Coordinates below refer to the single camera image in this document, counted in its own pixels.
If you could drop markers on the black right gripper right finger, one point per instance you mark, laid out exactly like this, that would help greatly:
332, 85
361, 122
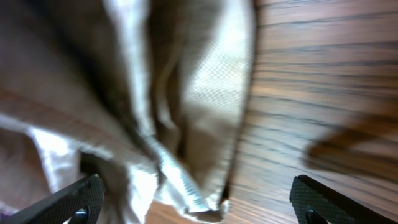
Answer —
314, 203

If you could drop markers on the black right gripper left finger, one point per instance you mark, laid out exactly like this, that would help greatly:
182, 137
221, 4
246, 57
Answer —
80, 202

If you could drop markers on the beige khaki shorts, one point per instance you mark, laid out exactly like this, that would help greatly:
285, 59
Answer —
149, 95

